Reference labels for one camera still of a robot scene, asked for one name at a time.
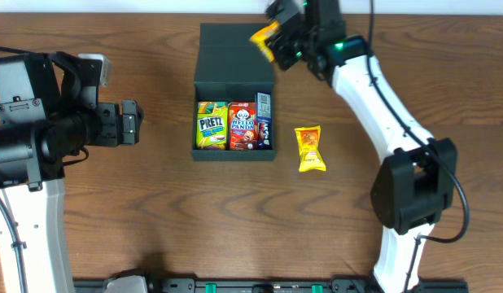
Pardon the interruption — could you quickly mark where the small yellow snack packet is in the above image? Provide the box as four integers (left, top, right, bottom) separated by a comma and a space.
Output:
249, 20, 280, 63

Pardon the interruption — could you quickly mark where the small blue candy box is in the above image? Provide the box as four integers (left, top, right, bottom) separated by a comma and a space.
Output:
256, 92, 272, 121

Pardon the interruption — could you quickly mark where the dark green box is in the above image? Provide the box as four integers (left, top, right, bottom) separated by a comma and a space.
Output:
191, 23, 276, 161

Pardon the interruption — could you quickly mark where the blue Dairy Milk bar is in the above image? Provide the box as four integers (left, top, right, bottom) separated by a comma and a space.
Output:
258, 120, 271, 150

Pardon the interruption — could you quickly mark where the large yellow snack packet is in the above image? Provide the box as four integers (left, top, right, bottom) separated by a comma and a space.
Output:
295, 125, 326, 173

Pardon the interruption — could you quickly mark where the red Hello Panda box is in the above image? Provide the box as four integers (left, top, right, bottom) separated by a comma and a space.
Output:
228, 102, 258, 151

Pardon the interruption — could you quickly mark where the green Pretz box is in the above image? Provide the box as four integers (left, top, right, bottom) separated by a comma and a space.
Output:
195, 102, 229, 151

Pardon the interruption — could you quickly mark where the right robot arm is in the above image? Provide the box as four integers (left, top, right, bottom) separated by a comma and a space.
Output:
260, 1, 467, 292

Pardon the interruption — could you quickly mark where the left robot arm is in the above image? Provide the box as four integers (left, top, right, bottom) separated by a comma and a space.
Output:
0, 49, 149, 292

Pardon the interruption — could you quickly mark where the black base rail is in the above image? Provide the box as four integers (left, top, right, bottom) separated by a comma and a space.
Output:
73, 270, 469, 293

